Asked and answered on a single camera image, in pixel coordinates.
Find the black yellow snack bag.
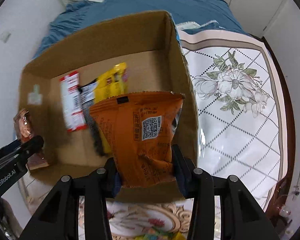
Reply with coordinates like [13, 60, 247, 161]
[78, 62, 128, 156]

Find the copper brown snack packet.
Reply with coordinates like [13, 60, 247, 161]
[13, 109, 49, 171]

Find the red white spicy strip packet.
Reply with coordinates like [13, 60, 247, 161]
[59, 71, 87, 132]

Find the brown cardboard box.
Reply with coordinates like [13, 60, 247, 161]
[19, 11, 198, 203]

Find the blue bed sheet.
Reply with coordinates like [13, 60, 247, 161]
[35, 0, 245, 57]

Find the floral white quilt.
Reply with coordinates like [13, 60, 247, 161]
[17, 29, 289, 240]

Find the orange snack bag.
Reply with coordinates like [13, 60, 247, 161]
[89, 92, 184, 187]

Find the white wall switch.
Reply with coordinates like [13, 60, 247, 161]
[0, 31, 11, 43]

